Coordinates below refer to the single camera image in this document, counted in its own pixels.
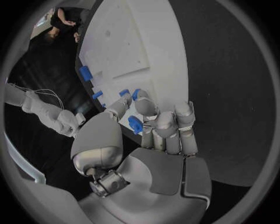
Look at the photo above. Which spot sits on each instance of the blue plug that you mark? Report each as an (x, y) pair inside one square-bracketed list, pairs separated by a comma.
[(124, 92)]

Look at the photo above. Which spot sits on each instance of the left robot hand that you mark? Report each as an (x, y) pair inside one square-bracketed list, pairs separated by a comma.
[(153, 175)]

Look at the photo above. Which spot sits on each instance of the white task board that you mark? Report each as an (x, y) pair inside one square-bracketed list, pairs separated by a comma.
[(135, 43)]

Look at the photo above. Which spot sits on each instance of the person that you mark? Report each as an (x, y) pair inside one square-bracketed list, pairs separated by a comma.
[(59, 22)]

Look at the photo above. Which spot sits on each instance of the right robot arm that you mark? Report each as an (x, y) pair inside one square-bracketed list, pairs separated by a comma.
[(43, 112)]

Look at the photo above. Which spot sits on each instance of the blue peg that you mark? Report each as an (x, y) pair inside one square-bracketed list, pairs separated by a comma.
[(97, 95)]

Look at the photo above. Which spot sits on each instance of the blue block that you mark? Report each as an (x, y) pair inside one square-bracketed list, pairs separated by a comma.
[(85, 73)]

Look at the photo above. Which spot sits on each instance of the blue gear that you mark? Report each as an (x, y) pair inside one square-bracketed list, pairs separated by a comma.
[(134, 123)]

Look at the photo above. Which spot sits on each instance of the blue cylinder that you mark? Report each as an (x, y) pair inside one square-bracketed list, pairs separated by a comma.
[(135, 94)]

